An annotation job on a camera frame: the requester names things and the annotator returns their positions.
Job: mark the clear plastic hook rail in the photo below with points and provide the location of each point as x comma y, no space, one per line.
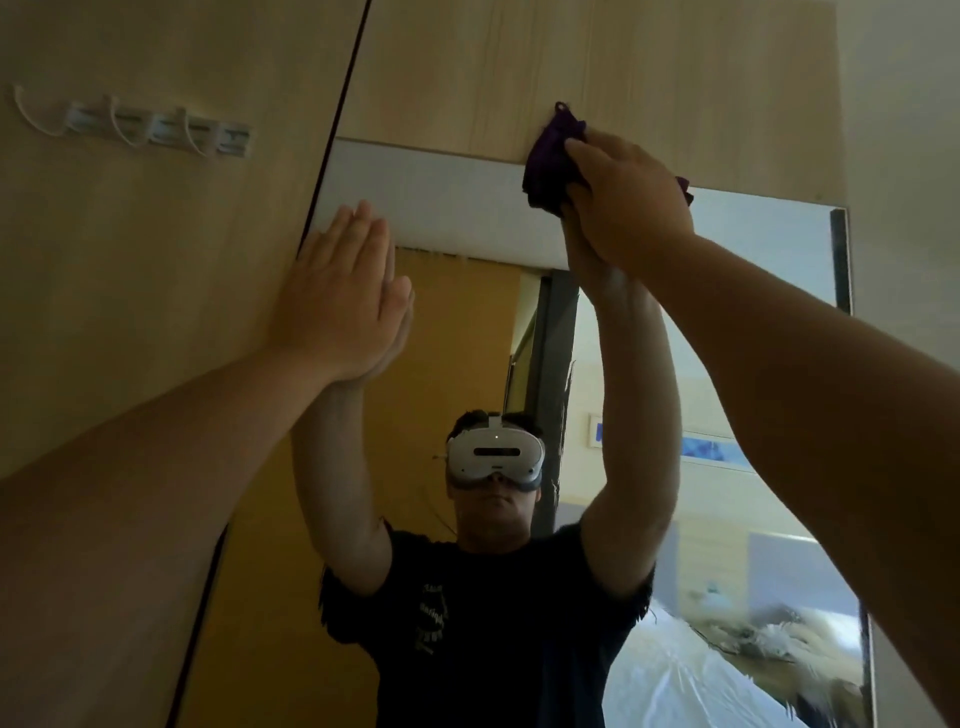
161,131

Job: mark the person's left forearm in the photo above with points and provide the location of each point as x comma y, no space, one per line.
150,487

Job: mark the large wall mirror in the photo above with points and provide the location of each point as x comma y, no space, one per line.
465,202

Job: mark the purple cleaning cloth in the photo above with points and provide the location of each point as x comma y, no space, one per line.
547,165

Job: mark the person's left hand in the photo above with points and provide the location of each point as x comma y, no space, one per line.
330,307

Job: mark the person's right fingers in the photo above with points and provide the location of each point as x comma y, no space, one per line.
592,161

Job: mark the wooden panel with mirror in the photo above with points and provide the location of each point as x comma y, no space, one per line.
637,75

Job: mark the person's right hand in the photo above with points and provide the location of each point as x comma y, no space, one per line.
637,210

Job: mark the person's right forearm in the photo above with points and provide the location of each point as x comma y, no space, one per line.
825,420

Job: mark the person's left thumb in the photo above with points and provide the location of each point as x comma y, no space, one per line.
397,307

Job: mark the light wooden wardrobe door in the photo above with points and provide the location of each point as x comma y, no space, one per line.
150,262

